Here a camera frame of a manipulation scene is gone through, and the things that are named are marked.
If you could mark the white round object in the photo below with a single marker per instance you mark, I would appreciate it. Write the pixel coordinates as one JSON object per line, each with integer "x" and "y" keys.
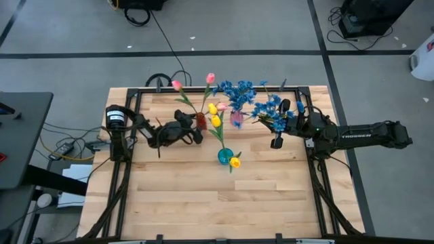
{"x": 44, "y": 200}

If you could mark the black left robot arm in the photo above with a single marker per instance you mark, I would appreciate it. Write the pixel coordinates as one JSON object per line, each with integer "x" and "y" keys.
{"x": 117, "y": 135}

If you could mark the dark blue object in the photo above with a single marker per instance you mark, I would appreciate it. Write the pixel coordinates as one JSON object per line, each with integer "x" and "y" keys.
{"x": 6, "y": 109}

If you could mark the grey desk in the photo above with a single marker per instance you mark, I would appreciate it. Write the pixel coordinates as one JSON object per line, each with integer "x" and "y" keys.
{"x": 23, "y": 142}

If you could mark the small red object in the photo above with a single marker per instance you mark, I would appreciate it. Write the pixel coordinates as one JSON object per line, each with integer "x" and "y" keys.
{"x": 2, "y": 157}

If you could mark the blue artificial flower spray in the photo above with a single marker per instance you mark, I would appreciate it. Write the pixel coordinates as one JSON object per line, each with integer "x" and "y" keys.
{"x": 239, "y": 93}
{"x": 271, "y": 112}

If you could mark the white bin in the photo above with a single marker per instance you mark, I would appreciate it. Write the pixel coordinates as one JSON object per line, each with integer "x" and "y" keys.
{"x": 425, "y": 64}

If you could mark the teal blue glass vase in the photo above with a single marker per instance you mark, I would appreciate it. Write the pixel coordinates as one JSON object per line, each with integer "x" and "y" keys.
{"x": 224, "y": 157}

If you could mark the small black object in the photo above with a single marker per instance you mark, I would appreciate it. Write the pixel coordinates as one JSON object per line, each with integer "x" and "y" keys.
{"x": 18, "y": 117}

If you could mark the black desk bar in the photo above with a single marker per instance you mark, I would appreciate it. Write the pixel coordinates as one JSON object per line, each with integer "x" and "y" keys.
{"x": 54, "y": 179}

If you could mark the pink artificial tulip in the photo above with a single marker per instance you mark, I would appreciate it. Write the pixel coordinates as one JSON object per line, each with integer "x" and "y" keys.
{"x": 210, "y": 78}
{"x": 176, "y": 84}

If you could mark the white box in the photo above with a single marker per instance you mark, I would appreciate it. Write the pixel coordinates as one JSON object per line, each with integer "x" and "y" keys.
{"x": 78, "y": 171}

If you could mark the yellow tulips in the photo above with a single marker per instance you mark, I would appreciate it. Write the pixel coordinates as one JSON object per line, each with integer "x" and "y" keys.
{"x": 222, "y": 106}

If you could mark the black power adapter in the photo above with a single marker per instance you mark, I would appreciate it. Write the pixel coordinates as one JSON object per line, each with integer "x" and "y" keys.
{"x": 61, "y": 151}

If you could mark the red glass vase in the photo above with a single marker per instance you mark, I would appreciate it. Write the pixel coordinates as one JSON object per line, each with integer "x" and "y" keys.
{"x": 201, "y": 122}

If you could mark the black equipment case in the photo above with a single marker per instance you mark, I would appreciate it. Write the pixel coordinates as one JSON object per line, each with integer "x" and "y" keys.
{"x": 369, "y": 17}

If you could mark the black box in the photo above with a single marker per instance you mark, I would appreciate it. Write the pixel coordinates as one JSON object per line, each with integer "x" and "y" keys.
{"x": 142, "y": 3}

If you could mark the black frame clamp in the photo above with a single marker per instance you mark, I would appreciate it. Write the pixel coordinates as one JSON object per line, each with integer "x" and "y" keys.
{"x": 278, "y": 237}
{"x": 159, "y": 237}

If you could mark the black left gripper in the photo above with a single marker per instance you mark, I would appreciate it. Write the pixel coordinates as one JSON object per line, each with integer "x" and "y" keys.
{"x": 173, "y": 132}

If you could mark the pink glass vase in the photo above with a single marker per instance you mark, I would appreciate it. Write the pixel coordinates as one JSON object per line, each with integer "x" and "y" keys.
{"x": 236, "y": 118}

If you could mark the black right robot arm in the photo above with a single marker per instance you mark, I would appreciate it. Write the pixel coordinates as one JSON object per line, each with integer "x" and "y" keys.
{"x": 359, "y": 135}

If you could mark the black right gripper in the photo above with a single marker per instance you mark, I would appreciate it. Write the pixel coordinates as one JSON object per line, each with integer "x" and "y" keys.
{"x": 298, "y": 125}

